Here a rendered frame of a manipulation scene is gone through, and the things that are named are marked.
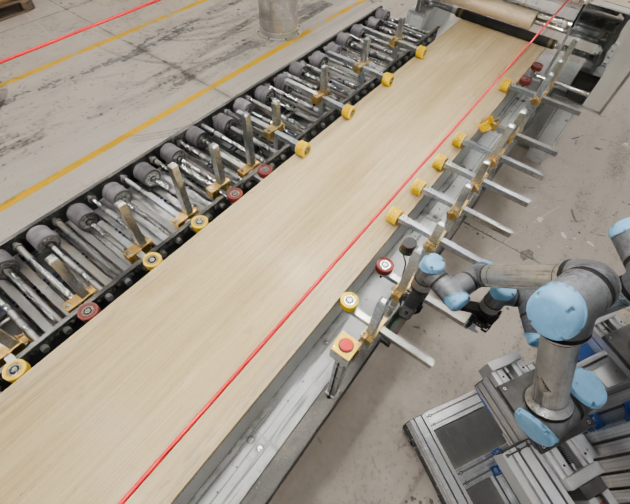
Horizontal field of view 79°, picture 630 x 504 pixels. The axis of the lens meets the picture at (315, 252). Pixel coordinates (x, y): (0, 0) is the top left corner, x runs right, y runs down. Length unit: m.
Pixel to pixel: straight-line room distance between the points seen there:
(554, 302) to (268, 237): 1.23
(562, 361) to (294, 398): 1.07
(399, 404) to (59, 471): 1.68
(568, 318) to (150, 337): 1.37
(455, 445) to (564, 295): 1.45
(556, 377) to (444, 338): 1.60
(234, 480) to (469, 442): 1.21
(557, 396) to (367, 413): 1.40
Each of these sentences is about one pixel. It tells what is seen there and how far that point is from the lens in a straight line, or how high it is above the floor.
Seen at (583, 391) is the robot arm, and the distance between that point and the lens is 1.36.
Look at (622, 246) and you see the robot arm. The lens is 1.40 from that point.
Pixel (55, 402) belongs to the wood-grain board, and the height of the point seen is 0.90.
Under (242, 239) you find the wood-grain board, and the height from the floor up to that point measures 0.90.
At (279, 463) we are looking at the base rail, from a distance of 1.64.
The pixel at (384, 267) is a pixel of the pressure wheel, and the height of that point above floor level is 0.90.
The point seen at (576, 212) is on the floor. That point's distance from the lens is 3.91.
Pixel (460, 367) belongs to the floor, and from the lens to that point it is 2.66.
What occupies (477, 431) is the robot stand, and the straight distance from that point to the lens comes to 2.35.
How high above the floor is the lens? 2.33
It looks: 55 degrees down
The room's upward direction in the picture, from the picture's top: 4 degrees clockwise
